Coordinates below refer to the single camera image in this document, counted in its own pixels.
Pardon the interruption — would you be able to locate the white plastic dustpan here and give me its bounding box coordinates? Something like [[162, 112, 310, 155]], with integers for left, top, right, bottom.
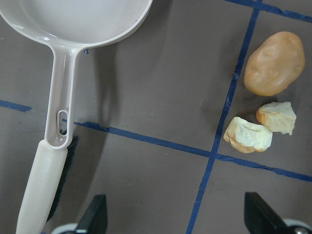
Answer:
[[0, 0, 152, 150]]

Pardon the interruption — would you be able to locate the brown potato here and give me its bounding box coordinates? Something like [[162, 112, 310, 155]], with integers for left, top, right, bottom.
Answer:
[[244, 31, 305, 97]]

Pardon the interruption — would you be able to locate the white hand brush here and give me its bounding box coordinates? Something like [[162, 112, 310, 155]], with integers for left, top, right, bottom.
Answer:
[[16, 136, 78, 234]]

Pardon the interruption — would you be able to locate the pale food chunk upper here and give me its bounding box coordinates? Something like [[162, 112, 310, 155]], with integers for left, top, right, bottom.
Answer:
[[223, 117, 273, 154]]

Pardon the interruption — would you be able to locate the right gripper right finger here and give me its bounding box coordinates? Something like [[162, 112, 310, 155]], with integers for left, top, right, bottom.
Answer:
[[244, 192, 293, 234]]

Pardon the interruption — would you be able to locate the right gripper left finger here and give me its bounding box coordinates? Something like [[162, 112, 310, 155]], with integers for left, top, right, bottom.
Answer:
[[75, 194, 108, 234]]

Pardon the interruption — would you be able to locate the pale food chunk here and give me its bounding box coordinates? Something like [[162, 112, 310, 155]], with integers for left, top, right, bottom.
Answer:
[[256, 102, 296, 136], [223, 117, 273, 154]]

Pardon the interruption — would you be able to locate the pale food chunk lower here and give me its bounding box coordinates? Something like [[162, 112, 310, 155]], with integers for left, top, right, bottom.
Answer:
[[256, 102, 296, 136]]

